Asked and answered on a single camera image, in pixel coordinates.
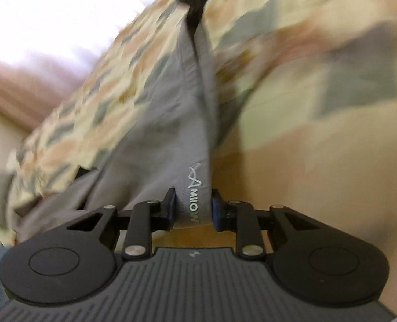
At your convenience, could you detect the checkered patchwork bed quilt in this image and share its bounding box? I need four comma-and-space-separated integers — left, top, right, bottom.
8, 0, 397, 313

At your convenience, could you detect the grey sweatshirt garment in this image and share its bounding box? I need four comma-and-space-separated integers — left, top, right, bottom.
14, 22, 219, 241

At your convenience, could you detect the pink curtain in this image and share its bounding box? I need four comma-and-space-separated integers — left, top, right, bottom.
0, 52, 99, 130

